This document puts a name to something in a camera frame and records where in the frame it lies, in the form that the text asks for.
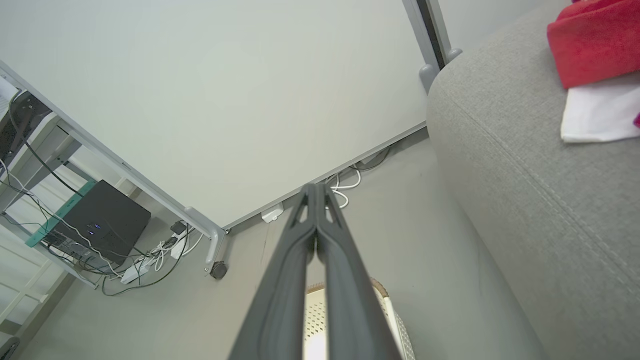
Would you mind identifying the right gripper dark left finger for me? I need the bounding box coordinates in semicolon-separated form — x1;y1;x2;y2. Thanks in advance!
227;182;317;360

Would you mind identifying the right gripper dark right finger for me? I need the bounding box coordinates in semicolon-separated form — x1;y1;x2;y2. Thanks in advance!
315;182;404;360

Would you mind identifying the red sports jersey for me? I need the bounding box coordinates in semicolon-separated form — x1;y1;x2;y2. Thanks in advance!
546;0;640;90

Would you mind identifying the beige perforated laundry basket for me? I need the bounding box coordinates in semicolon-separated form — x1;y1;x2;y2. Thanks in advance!
303;277;417;360

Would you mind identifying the white plastic floor block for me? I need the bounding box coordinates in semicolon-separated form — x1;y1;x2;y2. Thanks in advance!
260;202;285;224

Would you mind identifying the grey partition leg with caster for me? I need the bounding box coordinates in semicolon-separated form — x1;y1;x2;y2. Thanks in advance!
183;205;232;281

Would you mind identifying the white power strip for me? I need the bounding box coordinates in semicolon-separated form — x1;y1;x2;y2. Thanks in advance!
119;259;152;286
101;224;192;297

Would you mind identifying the black computer box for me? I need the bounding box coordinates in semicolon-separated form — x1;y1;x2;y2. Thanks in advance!
51;179;152;267

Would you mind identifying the grey fabric sofa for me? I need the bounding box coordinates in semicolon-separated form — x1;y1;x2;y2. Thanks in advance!
425;0;640;360

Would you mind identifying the large white partition panel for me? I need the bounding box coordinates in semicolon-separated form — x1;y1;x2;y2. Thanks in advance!
0;0;431;232

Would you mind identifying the teal table crossbar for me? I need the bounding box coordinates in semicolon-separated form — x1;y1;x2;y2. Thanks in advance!
24;179;97;249

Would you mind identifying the grey partition foot pair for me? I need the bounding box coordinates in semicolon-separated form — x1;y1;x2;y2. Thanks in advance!
418;47;464;94

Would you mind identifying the black electronic device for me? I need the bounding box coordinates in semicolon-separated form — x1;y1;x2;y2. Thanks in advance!
0;92;52;167

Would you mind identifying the white garment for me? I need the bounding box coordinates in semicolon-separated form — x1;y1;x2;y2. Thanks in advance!
559;72;640;145

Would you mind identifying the narrow white partition panel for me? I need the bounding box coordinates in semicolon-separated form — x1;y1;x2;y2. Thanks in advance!
436;0;571;53

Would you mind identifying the white looped cable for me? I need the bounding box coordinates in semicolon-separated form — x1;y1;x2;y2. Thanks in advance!
324;167;363;209

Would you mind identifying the white floor cable bundle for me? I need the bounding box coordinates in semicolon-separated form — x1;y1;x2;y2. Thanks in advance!
150;227;205;273

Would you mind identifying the grey metal table frame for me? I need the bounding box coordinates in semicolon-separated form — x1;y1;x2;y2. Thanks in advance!
0;112;101;346

